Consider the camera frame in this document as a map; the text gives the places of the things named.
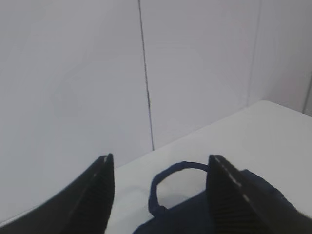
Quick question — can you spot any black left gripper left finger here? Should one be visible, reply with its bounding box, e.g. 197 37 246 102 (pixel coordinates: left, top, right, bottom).
0 154 115 234

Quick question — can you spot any navy blue fabric bag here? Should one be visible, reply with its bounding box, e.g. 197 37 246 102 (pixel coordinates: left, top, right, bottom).
131 160 299 234

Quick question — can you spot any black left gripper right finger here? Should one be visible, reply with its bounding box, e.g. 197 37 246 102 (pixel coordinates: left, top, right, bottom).
206 155 312 234

